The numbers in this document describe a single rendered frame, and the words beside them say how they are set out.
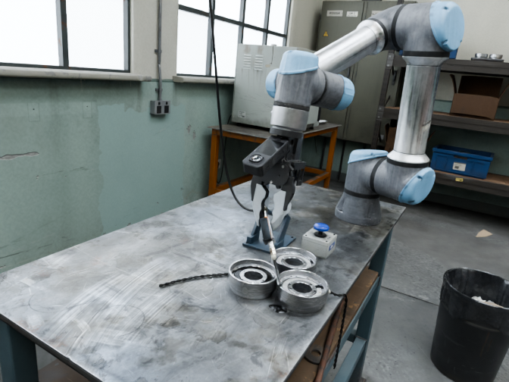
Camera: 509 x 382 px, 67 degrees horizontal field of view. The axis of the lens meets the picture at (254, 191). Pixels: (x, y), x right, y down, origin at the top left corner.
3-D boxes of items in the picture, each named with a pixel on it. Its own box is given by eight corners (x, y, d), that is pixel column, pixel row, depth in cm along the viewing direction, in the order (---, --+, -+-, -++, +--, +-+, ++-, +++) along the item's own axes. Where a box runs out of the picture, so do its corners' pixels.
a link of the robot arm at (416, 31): (390, 189, 126) (419, 5, 107) (433, 204, 115) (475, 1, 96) (366, 197, 119) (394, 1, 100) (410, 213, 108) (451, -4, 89)
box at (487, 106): (502, 122, 345) (514, 77, 333) (439, 114, 369) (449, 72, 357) (501, 119, 380) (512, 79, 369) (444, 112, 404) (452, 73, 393)
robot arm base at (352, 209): (342, 205, 139) (347, 180, 136) (385, 217, 132) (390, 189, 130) (328, 217, 127) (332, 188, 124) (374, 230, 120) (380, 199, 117)
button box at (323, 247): (326, 259, 97) (329, 242, 96) (300, 251, 100) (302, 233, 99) (336, 248, 104) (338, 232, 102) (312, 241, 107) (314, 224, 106)
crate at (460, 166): (488, 173, 394) (494, 152, 387) (486, 180, 363) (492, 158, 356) (434, 164, 420) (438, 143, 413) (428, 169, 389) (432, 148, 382)
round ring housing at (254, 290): (222, 296, 77) (223, 278, 76) (233, 271, 87) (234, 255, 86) (273, 305, 76) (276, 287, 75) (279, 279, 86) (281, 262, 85)
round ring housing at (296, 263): (308, 262, 95) (310, 247, 94) (320, 285, 85) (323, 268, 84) (266, 261, 93) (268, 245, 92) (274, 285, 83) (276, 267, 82)
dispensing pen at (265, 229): (270, 281, 76) (255, 203, 82) (273, 284, 79) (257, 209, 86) (281, 279, 75) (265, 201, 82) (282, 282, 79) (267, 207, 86)
